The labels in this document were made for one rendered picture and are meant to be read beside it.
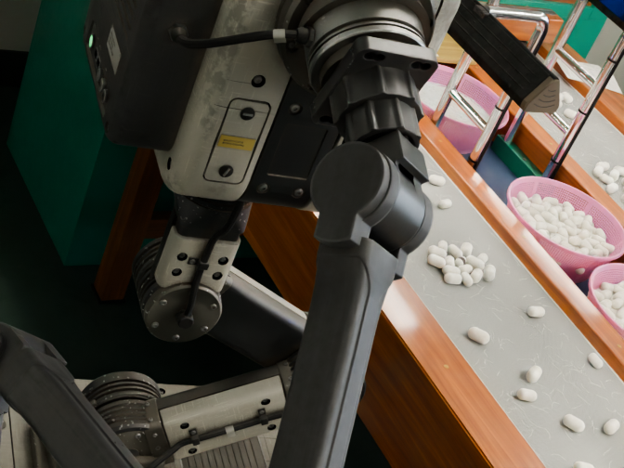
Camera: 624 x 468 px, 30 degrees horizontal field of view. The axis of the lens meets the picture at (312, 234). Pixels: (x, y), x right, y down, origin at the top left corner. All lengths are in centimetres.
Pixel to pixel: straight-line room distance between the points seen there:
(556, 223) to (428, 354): 66
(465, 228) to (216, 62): 114
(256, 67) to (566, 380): 100
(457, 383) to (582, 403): 26
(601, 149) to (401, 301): 103
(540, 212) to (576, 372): 51
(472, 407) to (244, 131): 72
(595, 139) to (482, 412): 121
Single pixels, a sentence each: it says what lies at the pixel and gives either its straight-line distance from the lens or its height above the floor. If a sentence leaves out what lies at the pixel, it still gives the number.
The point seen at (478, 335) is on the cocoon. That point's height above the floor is 76.
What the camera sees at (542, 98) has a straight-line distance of 207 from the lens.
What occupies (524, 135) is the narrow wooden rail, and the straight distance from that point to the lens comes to 271.
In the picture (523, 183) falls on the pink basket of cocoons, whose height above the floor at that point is 76.
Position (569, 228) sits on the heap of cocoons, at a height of 74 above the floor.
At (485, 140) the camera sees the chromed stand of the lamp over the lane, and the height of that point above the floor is 82.
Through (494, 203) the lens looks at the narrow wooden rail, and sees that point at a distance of 234.
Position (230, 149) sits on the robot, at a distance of 126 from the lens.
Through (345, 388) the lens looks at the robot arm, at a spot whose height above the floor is 121.
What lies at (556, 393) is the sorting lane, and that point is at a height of 74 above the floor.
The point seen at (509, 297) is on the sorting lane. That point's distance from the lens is 214.
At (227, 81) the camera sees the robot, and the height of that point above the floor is 129.
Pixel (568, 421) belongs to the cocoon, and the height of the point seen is 76.
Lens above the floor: 185
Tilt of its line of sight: 33 degrees down
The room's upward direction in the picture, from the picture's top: 24 degrees clockwise
